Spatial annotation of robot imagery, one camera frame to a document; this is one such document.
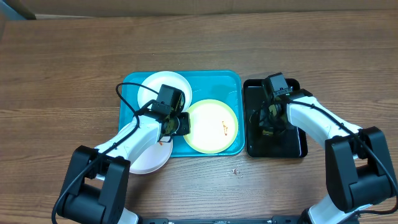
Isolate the white plate top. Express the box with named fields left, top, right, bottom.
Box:
left=137, top=71, right=192, bottom=112

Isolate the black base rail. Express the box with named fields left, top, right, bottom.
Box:
left=138, top=215, right=310, bottom=224

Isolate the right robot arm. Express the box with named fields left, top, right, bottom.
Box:
left=252, top=88, right=397, bottom=223

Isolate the black rectangular tray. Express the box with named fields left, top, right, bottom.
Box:
left=243, top=79, right=308, bottom=159

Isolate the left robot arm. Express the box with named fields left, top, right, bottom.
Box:
left=51, top=111, right=190, bottom=223

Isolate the teal plastic tray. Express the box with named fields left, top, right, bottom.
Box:
left=119, top=70, right=245, bottom=157

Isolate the green yellow sponge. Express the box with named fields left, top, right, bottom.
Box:
left=259, top=105, right=284, bottom=135

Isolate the pinkish white plate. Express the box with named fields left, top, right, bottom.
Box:
left=118, top=121, right=173, bottom=174

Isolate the small debris on table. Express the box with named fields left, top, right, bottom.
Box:
left=231, top=165, right=243, bottom=178

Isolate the yellow green rimmed plate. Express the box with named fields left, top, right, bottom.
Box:
left=183, top=99, right=239, bottom=154

